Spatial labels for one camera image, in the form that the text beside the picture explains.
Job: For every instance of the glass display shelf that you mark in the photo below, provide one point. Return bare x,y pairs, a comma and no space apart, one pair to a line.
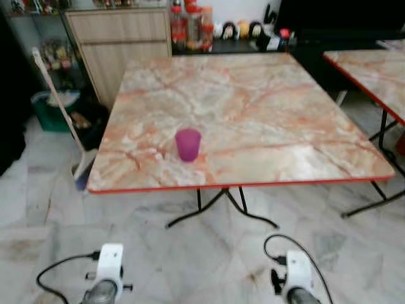
44,44

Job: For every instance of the small black round figurine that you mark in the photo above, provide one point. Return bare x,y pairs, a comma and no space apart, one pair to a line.
255,30
228,30

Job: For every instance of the purple plastic cup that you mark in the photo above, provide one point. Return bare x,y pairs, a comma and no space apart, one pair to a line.
188,145

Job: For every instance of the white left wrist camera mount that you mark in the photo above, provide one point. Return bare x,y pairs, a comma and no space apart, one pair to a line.
109,263

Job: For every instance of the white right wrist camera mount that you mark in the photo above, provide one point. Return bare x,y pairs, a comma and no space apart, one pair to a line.
297,272

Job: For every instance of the light wooden cabinet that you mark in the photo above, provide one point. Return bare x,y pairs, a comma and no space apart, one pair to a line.
117,47

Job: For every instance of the small red-capped bottle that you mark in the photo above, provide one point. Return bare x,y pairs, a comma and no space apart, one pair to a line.
285,38

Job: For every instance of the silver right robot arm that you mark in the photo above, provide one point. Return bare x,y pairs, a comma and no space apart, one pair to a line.
304,297

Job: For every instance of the small white box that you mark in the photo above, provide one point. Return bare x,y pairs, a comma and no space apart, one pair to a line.
273,44

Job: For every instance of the green plastic bin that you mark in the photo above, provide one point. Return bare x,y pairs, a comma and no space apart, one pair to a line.
50,114

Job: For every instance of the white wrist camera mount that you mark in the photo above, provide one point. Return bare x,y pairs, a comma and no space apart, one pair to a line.
297,272
109,263

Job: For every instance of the red-capped sauce bottle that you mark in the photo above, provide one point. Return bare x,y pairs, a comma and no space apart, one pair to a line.
178,28
207,28
193,25

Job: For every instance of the marble folding table red-edged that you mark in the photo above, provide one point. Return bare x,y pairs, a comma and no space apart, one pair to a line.
253,107
376,73

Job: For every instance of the small yellow round figurine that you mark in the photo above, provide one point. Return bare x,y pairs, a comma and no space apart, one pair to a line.
243,29

